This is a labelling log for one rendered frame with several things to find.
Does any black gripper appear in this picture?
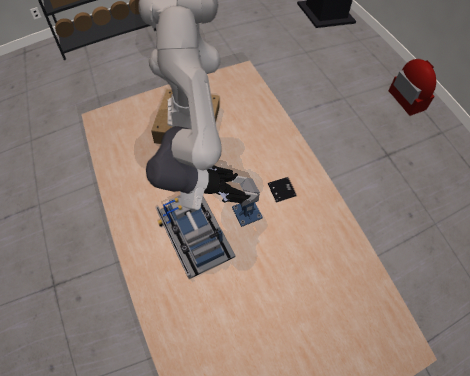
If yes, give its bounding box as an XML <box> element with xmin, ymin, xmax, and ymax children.
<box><xmin>204</xmin><ymin>165</ymin><xmax>258</xmax><ymax>203</ymax></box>

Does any light grey flat bar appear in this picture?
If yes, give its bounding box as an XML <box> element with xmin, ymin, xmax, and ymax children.
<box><xmin>188</xmin><ymin>232</ymin><xmax>214</xmax><ymax>247</ymax></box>

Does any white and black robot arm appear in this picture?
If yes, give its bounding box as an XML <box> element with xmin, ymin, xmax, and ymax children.
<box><xmin>139</xmin><ymin>0</ymin><xmax>222</xmax><ymax>210</ymax></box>

